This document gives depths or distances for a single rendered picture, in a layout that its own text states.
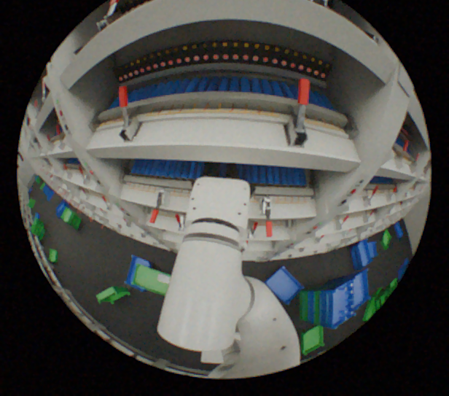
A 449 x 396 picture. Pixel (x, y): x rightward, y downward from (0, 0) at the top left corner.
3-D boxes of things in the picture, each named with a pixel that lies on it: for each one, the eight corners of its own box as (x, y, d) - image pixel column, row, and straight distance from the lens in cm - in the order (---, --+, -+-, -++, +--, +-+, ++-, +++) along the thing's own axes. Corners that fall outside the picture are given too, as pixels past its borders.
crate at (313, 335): (319, 343, 177) (324, 345, 172) (300, 352, 169) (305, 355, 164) (319, 322, 162) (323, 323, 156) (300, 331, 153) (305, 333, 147)
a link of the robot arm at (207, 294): (257, 257, 20) (205, 233, 14) (252, 345, 20) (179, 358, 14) (217, 265, 26) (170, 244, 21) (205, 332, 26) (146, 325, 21)
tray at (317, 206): (308, 218, 45) (327, 213, 37) (127, 201, 52) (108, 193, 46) (302, 160, 50) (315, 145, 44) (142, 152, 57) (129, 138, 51)
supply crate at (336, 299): (348, 314, 127) (356, 314, 123) (326, 327, 115) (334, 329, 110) (347, 280, 119) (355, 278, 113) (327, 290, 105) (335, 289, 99)
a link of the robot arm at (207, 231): (250, 243, 16) (250, 222, 17) (173, 233, 17) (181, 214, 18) (240, 263, 23) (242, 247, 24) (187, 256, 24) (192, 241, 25)
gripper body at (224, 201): (254, 230, 17) (251, 175, 25) (173, 219, 18) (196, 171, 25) (245, 251, 24) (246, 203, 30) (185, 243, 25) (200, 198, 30)
